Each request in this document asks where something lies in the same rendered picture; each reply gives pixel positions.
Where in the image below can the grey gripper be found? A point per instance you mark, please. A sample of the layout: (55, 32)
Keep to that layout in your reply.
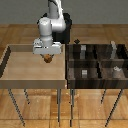
(47, 49)

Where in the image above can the brown loaf of bread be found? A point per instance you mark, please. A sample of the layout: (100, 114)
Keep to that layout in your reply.
(48, 59)

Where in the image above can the dark wooden compartment bin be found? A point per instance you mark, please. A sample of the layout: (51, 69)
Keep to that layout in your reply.
(96, 71)

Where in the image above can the light wooden bin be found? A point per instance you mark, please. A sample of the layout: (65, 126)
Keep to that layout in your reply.
(33, 68)

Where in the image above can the small dark diamond object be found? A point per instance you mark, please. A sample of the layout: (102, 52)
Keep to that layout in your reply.
(77, 41)

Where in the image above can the grey milk carton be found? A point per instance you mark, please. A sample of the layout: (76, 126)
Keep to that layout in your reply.
(82, 52)

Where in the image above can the small grey box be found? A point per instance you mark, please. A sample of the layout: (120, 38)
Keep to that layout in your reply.
(84, 73)

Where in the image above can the grey metal table leg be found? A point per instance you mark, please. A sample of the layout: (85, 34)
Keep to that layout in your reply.
(16, 106)
(26, 95)
(59, 106)
(114, 106)
(72, 106)
(103, 95)

